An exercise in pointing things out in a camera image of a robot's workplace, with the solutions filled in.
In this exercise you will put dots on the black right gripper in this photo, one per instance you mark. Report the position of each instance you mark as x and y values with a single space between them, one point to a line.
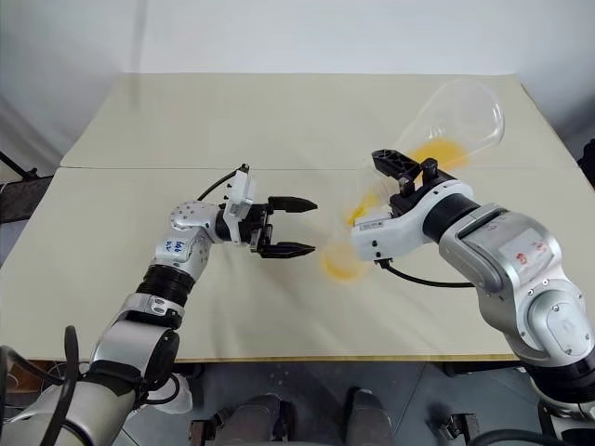
428 175

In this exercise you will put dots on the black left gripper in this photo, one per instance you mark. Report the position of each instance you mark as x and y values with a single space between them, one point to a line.
258 227

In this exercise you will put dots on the large clear bottle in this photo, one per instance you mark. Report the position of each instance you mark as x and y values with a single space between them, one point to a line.
465 116

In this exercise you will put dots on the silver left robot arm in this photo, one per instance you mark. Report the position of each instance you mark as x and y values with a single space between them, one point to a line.
139 325

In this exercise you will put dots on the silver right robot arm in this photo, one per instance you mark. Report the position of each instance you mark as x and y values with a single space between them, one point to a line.
520 260

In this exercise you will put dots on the black object beside table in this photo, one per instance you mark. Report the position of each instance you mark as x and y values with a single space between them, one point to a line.
588 162

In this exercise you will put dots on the dark grey rounded shape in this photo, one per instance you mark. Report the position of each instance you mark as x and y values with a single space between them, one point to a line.
255 420
374 418

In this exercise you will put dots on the black mesh panel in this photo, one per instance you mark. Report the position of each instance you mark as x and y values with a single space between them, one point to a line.
21 197

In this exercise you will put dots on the black metal stand rod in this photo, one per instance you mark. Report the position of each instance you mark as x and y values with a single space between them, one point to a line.
16 163

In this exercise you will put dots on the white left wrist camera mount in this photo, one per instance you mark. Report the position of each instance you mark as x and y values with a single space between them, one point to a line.
239 195

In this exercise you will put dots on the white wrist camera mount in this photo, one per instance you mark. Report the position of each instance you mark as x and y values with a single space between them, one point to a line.
239 195
400 232

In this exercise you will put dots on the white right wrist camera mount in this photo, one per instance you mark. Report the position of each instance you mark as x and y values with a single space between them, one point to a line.
400 232

